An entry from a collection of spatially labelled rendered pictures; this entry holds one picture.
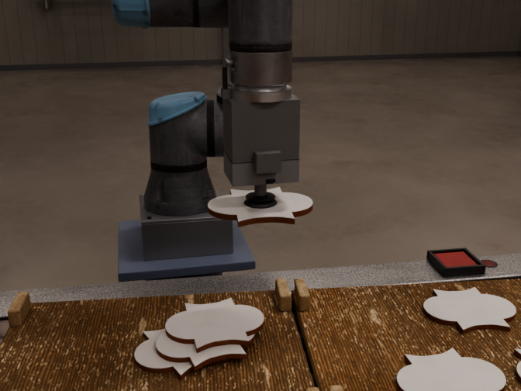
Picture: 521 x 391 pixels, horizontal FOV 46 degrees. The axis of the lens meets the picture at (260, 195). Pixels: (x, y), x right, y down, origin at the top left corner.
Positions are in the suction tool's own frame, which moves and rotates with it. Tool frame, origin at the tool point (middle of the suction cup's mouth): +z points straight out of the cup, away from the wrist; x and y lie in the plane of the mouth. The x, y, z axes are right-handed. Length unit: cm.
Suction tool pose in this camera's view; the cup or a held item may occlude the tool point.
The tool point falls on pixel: (260, 211)
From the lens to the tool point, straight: 80.1
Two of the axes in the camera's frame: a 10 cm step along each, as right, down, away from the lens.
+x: -2.2, -3.3, 9.2
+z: 0.0, 9.4, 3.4
